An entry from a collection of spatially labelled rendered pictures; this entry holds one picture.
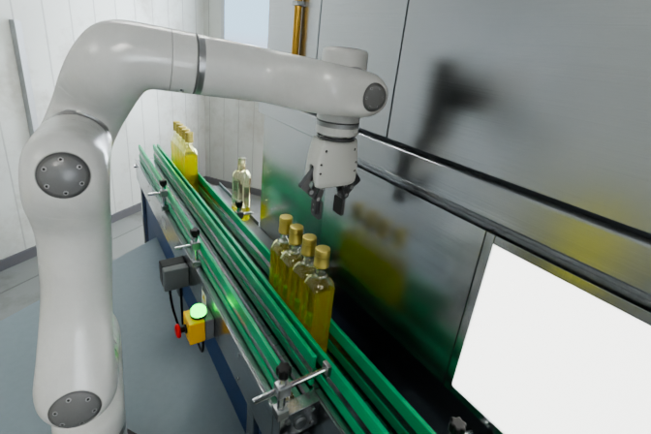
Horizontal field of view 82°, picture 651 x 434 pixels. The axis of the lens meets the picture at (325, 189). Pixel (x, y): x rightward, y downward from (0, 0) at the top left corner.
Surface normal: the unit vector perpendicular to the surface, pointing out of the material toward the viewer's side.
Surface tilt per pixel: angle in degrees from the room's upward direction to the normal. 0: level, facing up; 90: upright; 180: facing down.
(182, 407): 0
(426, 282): 90
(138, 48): 77
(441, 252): 90
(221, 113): 90
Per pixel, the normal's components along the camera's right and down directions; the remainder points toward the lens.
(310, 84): -0.18, 0.26
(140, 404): 0.10, -0.93
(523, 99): -0.84, 0.11
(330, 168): 0.46, 0.39
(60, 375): 0.29, -0.13
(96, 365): 0.69, -0.14
